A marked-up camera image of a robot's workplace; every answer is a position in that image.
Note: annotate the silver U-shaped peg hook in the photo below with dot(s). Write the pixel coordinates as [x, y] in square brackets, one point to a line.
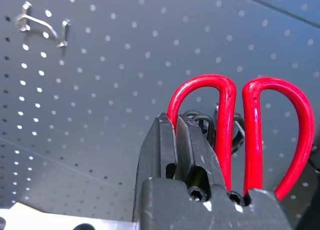
[37, 21]

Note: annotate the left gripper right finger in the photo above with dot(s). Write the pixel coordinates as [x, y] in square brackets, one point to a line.
[195, 152]

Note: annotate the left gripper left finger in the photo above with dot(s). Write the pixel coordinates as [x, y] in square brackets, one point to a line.
[157, 144]

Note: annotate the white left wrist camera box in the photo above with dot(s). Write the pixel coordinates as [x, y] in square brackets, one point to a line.
[50, 220]

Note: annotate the dark grey metal pegboard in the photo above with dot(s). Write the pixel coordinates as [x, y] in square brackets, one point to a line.
[150, 64]

